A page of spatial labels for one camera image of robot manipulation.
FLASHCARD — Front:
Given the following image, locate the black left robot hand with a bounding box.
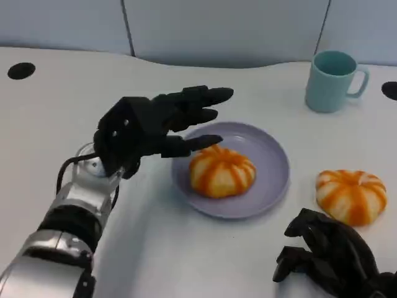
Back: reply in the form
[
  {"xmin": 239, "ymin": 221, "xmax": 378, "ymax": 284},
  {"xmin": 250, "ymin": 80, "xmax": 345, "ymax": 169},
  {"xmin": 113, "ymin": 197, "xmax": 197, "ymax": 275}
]
[{"xmin": 120, "ymin": 85, "xmax": 235, "ymax": 179}]

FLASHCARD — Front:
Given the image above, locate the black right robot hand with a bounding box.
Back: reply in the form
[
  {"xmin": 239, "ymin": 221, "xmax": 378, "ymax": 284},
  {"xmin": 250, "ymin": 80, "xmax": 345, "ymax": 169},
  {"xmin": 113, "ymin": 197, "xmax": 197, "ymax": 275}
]
[{"xmin": 272, "ymin": 208, "xmax": 397, "ymax": 298}]

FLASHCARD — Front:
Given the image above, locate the orange white toy bread roll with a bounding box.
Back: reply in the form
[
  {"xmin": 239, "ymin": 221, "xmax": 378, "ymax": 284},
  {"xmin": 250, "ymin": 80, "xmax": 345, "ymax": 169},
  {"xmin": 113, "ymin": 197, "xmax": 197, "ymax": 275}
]
[
  {"xmin": 315, "ymin": 169, "xmax": 388, "ymax": 227},
  {"xmin": 189, "ymin": 144, "xmax": 257, "ymax": 199}
]

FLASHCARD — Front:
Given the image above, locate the grey blue partition panel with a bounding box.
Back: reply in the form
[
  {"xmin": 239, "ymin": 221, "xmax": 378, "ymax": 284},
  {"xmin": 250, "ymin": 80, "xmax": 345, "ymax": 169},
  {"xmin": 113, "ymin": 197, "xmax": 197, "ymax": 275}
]
[
  {"xmin": 120, "ymin": 0, "xmax": 332, "ymax": 69},
  {"xmin": 316, "ymin": 0, "xmax": 397, "ymax": 68},
  {"xmin": 0, "ymin": 0, "xmax": 135, "ymax": 58}
]

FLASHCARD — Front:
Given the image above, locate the lilac plate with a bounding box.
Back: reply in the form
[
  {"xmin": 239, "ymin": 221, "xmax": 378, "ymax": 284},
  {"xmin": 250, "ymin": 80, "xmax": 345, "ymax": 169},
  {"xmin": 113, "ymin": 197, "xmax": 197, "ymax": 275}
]
[{"xmin": 171, "ymin": 121, "xmax": 291, "ymax": 220}]

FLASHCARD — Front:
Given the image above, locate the pale green mug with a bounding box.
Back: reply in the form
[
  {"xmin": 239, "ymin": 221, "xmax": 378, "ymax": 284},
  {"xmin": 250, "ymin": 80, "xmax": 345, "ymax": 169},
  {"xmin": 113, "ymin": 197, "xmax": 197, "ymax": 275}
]
[{"xmin": 305, "ymin": 50, "xmax": 371, "ymax": 114}]

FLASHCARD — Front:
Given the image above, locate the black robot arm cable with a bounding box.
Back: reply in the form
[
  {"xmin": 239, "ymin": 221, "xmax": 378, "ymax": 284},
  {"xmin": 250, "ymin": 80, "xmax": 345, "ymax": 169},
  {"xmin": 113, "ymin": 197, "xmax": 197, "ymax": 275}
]
[{"xmin": 56, "ymin": 152, "xmax": 102, "ymax": 195}]

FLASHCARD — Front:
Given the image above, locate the black round table cable hole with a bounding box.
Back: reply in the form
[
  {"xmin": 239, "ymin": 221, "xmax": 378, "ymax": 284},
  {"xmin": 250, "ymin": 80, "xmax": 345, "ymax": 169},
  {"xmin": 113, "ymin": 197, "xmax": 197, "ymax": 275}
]
[
  {"xmin": 381, "ymin": 81, "xmax": 397, "ymax": 101},
  {"xmin": 7, "ymin": 62, "xmax": 36, "ymax": 80}
]

